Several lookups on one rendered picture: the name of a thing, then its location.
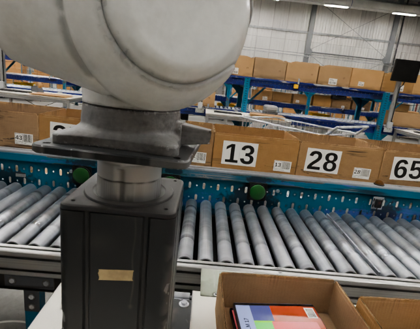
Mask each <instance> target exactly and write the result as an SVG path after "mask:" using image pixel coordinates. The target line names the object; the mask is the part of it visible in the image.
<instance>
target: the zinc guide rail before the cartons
mask: <svg viewBox="0 0 420 329"><path fill-rule="evenodd" d="M0 151H3V152H10V153H23V154H30V155H43V156H50V157H63V158H71V159H82V158H76V157H65V156H60V155H49V154H43V153H36V152H34V151H33V150H31V149H23V148H10V147H3V146H0ZM83 160H91V161H97V160H92V159H83ZM185 170H198V171H205V172H218V173H225V174H238V175H246V176H258V177H266V178H278V179H286V180H299V181H312V182H319V183H332V184H339V185H353V186H360V187H373V188H380V189H393V190H400V191H413V192H420V187H411V186H403V185H391V184H384V185H385V186H383V187H382V186H378V185H374V183H371V182H363V181H350V180H338V179H331V178H317V177H310V176H297V175H290V174H277V173H270V172H257V171H250V170H237V169H230V168H217V167H210V166H197V165H190V166H189V167H188V168H187V169H185Z"/></svg>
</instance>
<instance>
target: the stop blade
mask: <svg viewBox="0 0 420 329"><path fill-rule="evenodd" d="M326 217H327V218H328V219H329V220H330V222H332V224H334V226H335V227H336V228H337V229H338V231H339V232H340V233H341V234H342V235H343V236H344V237H345V238H346V239H347V241H348V242H349V243H350V244H351V245H352V247H353V248H354V249H355V250H356V251H357V252H358V253H359V254H360V256H361V257H362V258H363V259H364V261H365V262H366V263H367V264H368V265H369V266H370V267H371V268H372V270H373V271H374V272H375V273H376V275H377V276H380V271H379V270H378V269H377V268H376V267H375V265H373V263H371V261H370V260H369V259H368V258H367V257H366V256H365V255H364V253H363V252H362V251H361V250H360V249H359V248H358V246H356V245H355V244H354V243H353V241H352V240H351V239H350V238H349V237H348V235H347V234H346V233H345V232H344V231H343V230H342V229H341V228H340V227H339V226H338V225H337V223H336V222H335V221H334V220H333V219H332V218H331V216H330V215H329V214H328V213H327V214H326Z"/></svg>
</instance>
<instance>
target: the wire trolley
mask: <svg viewBox="0 0 420 329"><path fill-rule="evenodd" d="M239 117H240V118H243V119H246V125H245V127H246V126H247V120H248V119H249V120H250V121H251V120H252V121H253V122H259V125H260V123H262V125H263V123H265V127H262V126H261V127H259V126H258V124H257V127H256V126H255V127H256V128H264V129H265V128H266V124H268V126H269V124H270V126H269V129H270V128H272V126H271V125H274V128H277V129H279V127H280V130H281V127H283V128H284V129H283V128H282V130H285V128H287V130H286V131H289V129H292V131H293V130H295V131H300V132H304V133H313V134H319V133H318V131H317V133H314V128H313V131H312V132H310V131H309V129H308V131H305V130H301V129H297V127H296V129H295V128H293V127H287V126H286V123H285V126H283V125H282V123H281V125H279V124H274V123H272V121H271V123H269V122H266V120H265V121H260V120H257V118H259V119H260V118H263V119H264V118H266V119H267V118H272V120H273V118H277V119H278V121H279V119H281V120H287V121H290V122H291V121H293V123H294V122H297V123H301V125H302V123H303V124H305V126H306V125H309V128H310V125H312V126H316V127H318V128H319V127H322V132H323V128H326V129H327V130H328V129H331V130H330V131H329V132H326V134H325V135H332V136H346V137H347V135H349V136H350V135H351V138H352V135H354V137H355V135H358V134H360V133H361V132H363V131H365V130H366V129H368V128H369V126H368V125H362V126H336V127H335V128H330V127H324V126H321V125H315V124H311V123H305V122H301V121H295V120H291V119H285V118H281V117H268V116H239ZM251 118H253V119H251ZM254 118H256V119H254ZM250 121H249V127H250ZM253 122H252V126H253V127H254V125H253ZM242 126H243V123H242ZM275 126H277V127H275ZM357 128H362V129H361V130H360V131H358V132H356V133H354V132H350V131H344V130H340V129H357ZM334 131H341V134H337V133H336V134H332V133H333V132H334ZM342 132H345V133H346V134H342ZM347 133H348V134H347ZM321 134H322V133H321ZM349 136H348V137H349Z"/></svg>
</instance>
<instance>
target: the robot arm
mask: <svg viewBox="0 0 420 329"><path fill-rule="evenodd" d="M252 12H253V0H0V49H2V51H3V52H4V53H5V54H6V55H7V56H8V57H9V58H10V59H11V60H13V61H16V62H18V63H21V64H22V65H25V66H27V67H30V68H32V69H35V70H38V71H40V72H44V73H46V74H49V75H51V76H54V77H56V78H60V79H62V80H65V81H67V82H70V83H72V84H75V85H77V86H80V87H82V112H81V121H80V123H79V124H77V125H75V126H73V127H69V128H66V129H61V130H58V131H55V132H53V133H52V142H53V143H55V144H66V145H78V146H90V147H96V148H106V149H117V150H123V151H134V152H140V153H150V154H153V155H159V156H164V157H176V156H178V155H179V148H180V147H181V146H182V145H196V144H210V139H211V129H207V128H204V127H200V126H197V125H192V124H189V123H186V121H185V120H182V119H181V113H180V109H183V108H187V107H189V106H192V105H194V104H196V103H198V102H200V101H202V100H204V99H206V98H207V97H208V96H210V95H212V94H213V93H214V92H215V91H216V90H217V89H218V88H219V87H220V86H222V85H223V83H224V82H225V81H226V80H227V79H228V78H229V77H230V75H231V74H232V72H233V71H234V70H235V64H236V62H237V60H238V58H239V56H240V54H241V51H242V49H243V46H244V43H245V39H246V37H247V32H248V27H249V25H250V22H251V19H252Z"/></svg>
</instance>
